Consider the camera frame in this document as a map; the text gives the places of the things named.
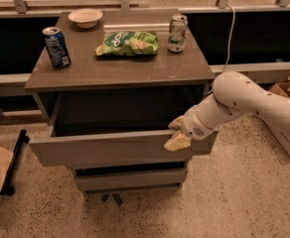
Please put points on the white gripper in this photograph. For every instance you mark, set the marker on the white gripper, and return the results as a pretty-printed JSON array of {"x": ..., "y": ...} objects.
[{"x": 192, "y": 124}]

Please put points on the grey top drawer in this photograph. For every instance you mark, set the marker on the grey top drawer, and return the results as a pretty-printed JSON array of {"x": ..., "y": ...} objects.
[{"x": 110, "y": 150}]

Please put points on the grey drawer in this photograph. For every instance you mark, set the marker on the grey drawer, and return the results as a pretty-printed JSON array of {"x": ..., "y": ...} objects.
[
  {"x": 131, "y": 180},
  {"x": 110, "y": 150}
]

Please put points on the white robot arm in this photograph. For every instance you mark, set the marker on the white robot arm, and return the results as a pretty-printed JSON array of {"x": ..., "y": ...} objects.
[{"x": 233, "y": 95}]

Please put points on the grey drawer cabinet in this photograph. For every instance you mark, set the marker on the grey drawer cabinet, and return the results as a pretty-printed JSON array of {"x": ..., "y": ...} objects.
[{"x": 113, "y": 94}]

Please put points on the grey bottom drawer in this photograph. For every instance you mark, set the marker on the grey bottom drawer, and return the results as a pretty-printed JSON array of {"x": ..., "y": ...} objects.
[{"x": 131, "y": 180}]

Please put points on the white green soda can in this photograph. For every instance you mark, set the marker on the white green soda can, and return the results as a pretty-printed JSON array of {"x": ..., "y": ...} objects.
[{"x": 177, "y": 33}]

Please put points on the green chip bag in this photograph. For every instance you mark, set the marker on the green chip bag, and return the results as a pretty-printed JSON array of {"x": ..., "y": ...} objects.
[{"x": 128, "y": 43}]

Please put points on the white bowl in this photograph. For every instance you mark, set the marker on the white bowl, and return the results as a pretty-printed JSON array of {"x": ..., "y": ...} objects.
[{"x": 85, "y": 18}]

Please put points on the blue soda can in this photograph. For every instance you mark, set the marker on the blue soda can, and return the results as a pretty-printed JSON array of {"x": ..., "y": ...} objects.
[{"x": 56, "y": 47}]

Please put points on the black stand leg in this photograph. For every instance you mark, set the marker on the black stand leg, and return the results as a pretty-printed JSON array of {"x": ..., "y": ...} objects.
[{"x": 7, "y": 187}]

